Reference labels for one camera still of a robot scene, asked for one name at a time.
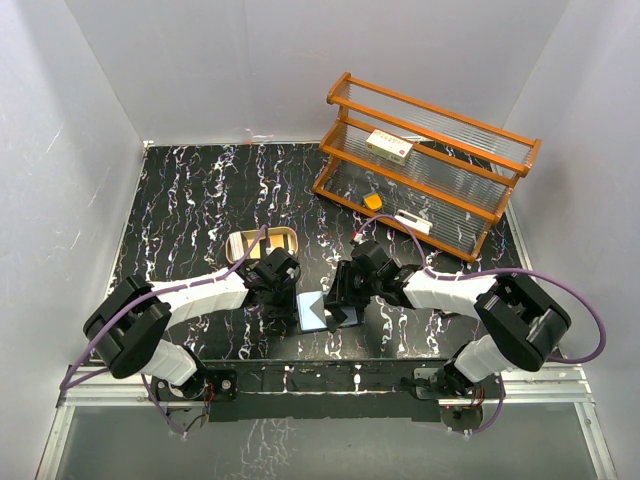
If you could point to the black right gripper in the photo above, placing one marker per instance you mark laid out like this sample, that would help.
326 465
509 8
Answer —
341 293

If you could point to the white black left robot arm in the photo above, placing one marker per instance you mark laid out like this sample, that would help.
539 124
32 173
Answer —
127 330

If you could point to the stack of credit cards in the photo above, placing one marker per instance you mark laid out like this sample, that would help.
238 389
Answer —
235 246

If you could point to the small orange yellow block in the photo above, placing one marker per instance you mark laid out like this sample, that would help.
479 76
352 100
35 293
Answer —
373 202

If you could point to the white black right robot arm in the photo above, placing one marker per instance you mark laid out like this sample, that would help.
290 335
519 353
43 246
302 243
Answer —
523 323

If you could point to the beige oval plastic tray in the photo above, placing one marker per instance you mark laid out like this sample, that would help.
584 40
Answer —
275 237

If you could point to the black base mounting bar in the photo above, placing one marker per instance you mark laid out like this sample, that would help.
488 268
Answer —
331 389

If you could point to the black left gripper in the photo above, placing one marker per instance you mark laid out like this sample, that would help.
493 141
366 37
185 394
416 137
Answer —
288 310

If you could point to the orange wooden shelf rack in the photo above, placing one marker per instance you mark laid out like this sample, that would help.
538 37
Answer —
460 175

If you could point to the black blue card holder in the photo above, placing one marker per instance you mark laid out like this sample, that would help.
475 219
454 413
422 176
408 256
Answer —
355 316

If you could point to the white black small device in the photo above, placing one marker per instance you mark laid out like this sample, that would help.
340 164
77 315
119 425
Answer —
413 221

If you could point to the white red small box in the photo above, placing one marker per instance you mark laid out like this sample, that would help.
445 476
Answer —
389 147

